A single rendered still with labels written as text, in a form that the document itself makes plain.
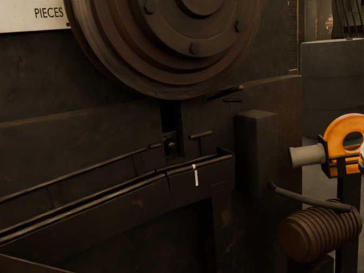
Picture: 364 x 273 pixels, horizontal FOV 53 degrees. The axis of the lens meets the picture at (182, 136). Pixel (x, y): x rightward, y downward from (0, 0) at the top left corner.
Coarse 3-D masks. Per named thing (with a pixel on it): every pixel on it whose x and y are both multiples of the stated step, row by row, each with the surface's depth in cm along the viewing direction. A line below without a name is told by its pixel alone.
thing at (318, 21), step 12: (300, 0) 471; (312, 0) 465; (324, 0) 451; (300, 12) 474; (312, 12) 469; (324, 12) 455; (300, 24) 478; (312, 24) 472; (324, 24) 458; (300, 36) 482; (312, 36) 476; (324, 36) 462
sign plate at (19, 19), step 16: (0, 0) 74; (16, 0) 76; (32, 0) 77; (48, 0) 79; (0, 16) 75; (16, 16) 76; (32, 16) 78; (48, 16) 79; (64, 16) 81; (0, 32) 75
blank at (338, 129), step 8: (336, 120) 99; (344, 120) 97; (352, 120) 97; (360, 120) 97; (328, 128) 100; (336, 128) 98; (344, 128) 98; (352, 128) 98; (360, 128) 98; (328, 136) 99; (336, 136) 99; (344, 136) 99; (328, 144) 100; (336, 144) 99; (328, 152) 100; (336, 152) 100; (344, 152) 100; (352, 152) 101; (352, 168) 101
